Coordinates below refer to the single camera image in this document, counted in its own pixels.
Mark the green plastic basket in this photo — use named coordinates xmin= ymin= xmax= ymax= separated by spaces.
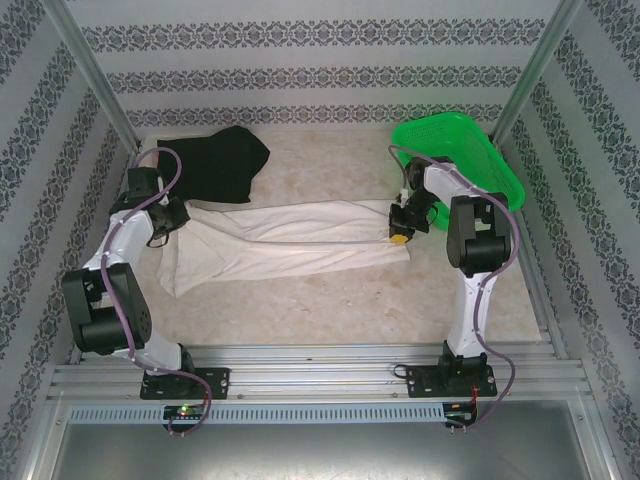
xmin=391 ymin=112 xmax=526 ymax=232

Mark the black t-shirt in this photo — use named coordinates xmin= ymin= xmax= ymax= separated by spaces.
xmin=155 ymin=126 xmax=271 ymax=205

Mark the white t-shirt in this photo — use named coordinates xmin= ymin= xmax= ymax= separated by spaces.
xmin=155 ymin=198 xmax=412 ymax=300

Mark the left controller board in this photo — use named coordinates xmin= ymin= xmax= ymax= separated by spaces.
xmin=162 ymin=403 xmax=209 ymax=422

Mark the controller board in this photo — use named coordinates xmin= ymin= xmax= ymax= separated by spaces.
xmin=162 ymin=403 xmax=209 ymax=422
xmin=444 ymin=401 xmax=480 ymax=426

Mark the right controller board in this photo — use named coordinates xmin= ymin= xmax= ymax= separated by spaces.
xmin=444 ymin=401 xmax=480 ymax=426

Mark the grey metal sheet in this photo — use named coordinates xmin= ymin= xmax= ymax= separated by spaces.
xmin=47 ymin=422 xmax=614 ymax=480

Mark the aluminium left side rail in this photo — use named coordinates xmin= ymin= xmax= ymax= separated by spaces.
xmin=69 ymin=147 xmax=144 ymax=364

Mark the aluminium right side rail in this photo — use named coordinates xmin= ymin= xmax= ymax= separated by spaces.
xmin=489 ymin=142 xmax=571 ymax=359

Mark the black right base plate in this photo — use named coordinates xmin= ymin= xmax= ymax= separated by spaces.
xmin=407 ymin=363 xmax=499 ymax=400

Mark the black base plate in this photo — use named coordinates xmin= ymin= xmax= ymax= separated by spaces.
xmin=139 ymin=367 xmax=231 ymax=401
xmin=407 ymin=363 xmax=499 ymax=400

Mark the aluminium left frame post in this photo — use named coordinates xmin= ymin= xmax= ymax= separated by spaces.
xmin=43 ymin=0 xmax=146 ymax=154

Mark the aluminium frame post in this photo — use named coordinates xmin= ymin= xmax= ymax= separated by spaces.
xmin=489 ymin=0 xmax=589 ymax=146
xmin=43 ymin=0 xmax=146 ymax=154

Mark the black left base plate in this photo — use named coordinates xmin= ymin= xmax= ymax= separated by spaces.
xmin=139 ymin=367 xmax=231 ymax=401

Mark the aluminium right frame post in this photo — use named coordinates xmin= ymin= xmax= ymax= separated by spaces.
xmin=489 ymin=0 xmax=589 ymax=146

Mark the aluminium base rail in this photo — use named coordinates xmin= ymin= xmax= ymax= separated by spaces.
xmin=49 ymin=343 xmax=589 ymax=401

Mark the slotted grey cable duct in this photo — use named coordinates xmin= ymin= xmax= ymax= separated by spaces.
xmin=67 ymin=403 xmax=447 ymax=427

